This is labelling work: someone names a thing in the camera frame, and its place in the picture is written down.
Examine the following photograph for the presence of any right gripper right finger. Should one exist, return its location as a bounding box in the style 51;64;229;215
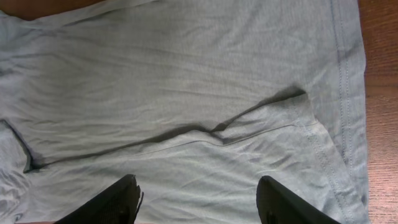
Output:
256;175;340;224

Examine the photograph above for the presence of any light blue t-shirt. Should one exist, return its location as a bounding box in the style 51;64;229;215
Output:
1;0;369;223

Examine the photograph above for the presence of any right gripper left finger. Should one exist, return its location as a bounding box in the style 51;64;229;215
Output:
55;174;144;224

